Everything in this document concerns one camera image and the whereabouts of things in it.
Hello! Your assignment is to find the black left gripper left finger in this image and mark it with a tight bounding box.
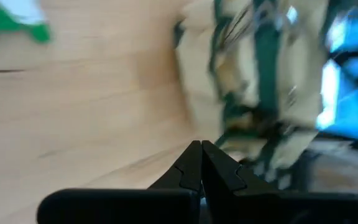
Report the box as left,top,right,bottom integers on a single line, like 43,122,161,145
147,139,203,192

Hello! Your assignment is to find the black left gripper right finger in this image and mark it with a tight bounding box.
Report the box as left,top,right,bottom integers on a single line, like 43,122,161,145
201,139,279,196

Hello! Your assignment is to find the tan green gardening bag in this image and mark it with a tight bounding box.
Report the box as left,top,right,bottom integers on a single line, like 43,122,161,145
174,0,332,175

